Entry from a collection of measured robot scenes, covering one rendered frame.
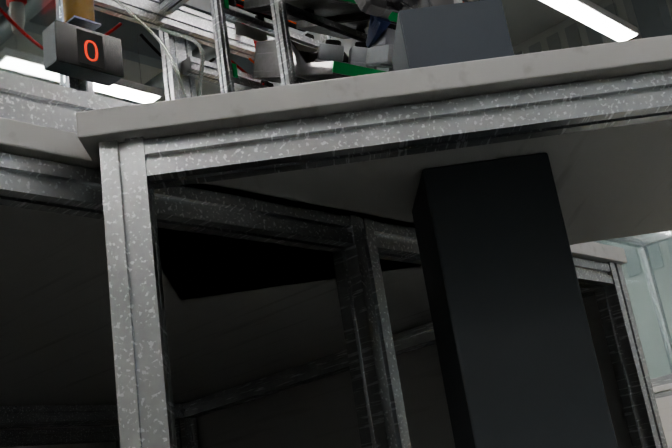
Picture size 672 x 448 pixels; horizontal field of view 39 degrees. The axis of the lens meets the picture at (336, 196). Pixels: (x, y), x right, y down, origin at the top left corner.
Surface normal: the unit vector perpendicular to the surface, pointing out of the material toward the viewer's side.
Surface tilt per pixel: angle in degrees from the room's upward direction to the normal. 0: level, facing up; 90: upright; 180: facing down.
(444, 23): 90
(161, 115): 90
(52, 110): 90
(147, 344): 90
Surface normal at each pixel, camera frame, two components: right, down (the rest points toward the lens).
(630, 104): 0.00, -0.33
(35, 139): 0.70, -0.33
